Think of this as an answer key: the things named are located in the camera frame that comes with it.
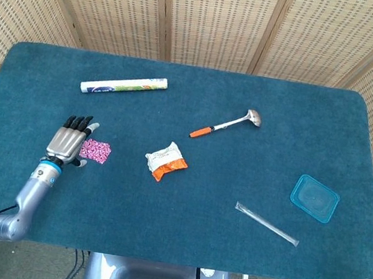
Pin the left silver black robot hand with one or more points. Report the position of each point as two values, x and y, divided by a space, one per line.
65 142

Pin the pink patterned sponge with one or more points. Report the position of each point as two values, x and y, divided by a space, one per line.
97 150

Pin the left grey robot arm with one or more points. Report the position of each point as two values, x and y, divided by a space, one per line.
33 187

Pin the white cling film roll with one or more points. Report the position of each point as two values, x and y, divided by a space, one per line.
124 85

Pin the orange white snack packet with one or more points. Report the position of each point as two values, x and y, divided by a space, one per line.
164 159

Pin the clear wrapped straw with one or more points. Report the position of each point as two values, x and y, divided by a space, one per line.
265 223

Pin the blue carpet table mat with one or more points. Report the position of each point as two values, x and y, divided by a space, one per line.
194 225

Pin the woven bamboo folding screen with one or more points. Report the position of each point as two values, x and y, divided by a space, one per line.
218 21

